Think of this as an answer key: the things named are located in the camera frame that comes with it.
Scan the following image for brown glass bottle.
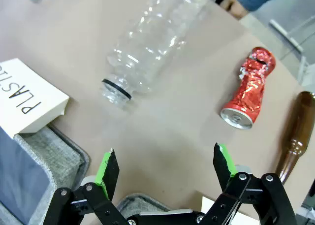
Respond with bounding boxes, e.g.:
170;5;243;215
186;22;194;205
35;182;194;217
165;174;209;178
274;91;315;186

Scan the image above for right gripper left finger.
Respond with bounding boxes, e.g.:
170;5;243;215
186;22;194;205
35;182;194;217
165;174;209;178
43;148;129;225

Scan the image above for grey fabric plastic basket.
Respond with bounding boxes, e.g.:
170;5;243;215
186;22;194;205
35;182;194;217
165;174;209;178
0;124;91;225

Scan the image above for folded white PLASTIC label card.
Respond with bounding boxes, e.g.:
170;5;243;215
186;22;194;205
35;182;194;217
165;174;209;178
0;58;70;139

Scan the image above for crushed red can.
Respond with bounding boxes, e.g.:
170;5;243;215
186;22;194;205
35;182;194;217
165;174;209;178
220;47;276;130

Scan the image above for large clear plastic bottle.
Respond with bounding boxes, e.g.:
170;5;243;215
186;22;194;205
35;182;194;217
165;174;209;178
99;0;219;111

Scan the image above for folded white CAN label card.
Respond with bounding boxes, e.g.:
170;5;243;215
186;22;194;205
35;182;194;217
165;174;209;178
201;196;259;225

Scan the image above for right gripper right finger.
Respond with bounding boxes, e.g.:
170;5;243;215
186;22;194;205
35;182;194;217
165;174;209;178
201;142;298;225

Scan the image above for grey fabric can basket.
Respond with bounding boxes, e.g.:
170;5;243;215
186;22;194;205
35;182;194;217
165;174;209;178
115;193;173;220

